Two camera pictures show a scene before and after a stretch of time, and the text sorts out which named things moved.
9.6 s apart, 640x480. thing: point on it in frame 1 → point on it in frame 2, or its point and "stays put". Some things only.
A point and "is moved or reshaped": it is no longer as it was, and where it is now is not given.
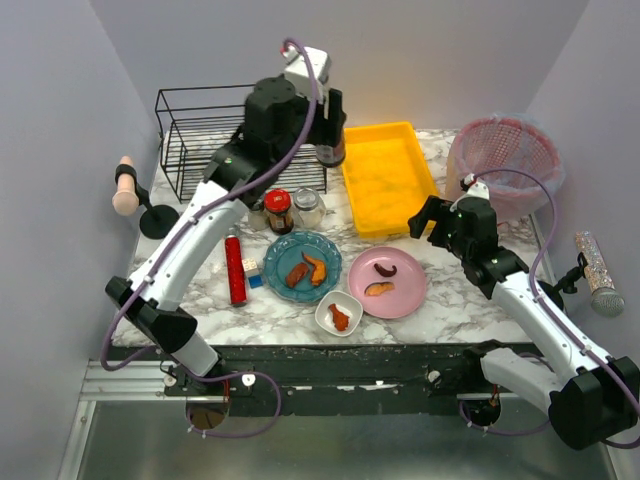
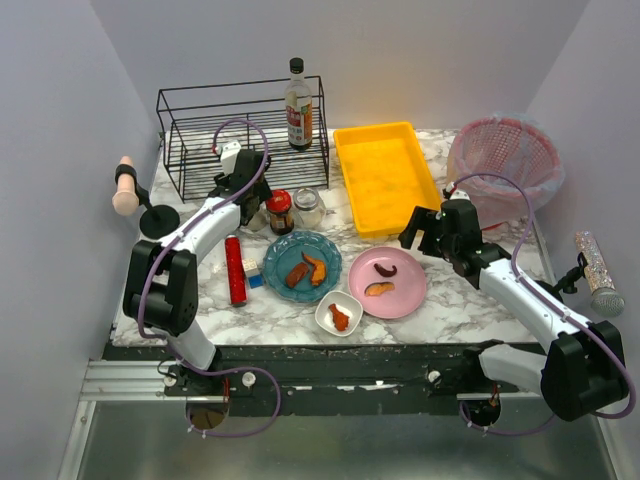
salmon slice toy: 376,289 stays put
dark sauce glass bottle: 330,156 is moved or reshaped
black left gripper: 331,122 → 252,201
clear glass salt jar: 308,208 stays put
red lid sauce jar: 277,204 stays put
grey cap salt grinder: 257,217 stays put
